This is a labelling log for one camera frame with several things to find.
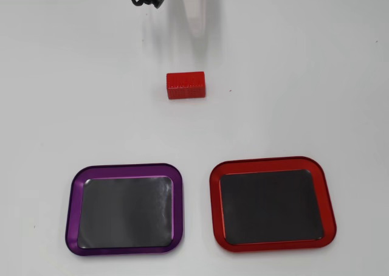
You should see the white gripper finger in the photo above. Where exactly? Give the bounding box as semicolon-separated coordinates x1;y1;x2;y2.
179;0;220;61

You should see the red studded block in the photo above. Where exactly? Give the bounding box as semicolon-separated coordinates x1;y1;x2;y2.
166;71;207;101

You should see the red metal tray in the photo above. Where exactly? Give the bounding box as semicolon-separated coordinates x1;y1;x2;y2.
208;156;337;253

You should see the purple metal tray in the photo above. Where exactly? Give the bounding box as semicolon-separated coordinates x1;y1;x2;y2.
64;163;185;257

